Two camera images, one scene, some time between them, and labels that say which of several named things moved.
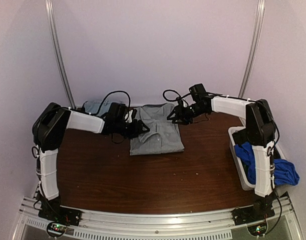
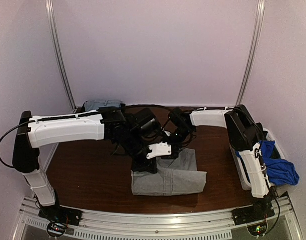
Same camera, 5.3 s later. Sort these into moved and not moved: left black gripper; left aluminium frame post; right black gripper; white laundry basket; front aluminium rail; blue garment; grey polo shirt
Moved: left black gripper; grey polo shirt; right black gripper
Not moved: front aluminium rail; blue garment; left aluminium frame post; white laundry basket
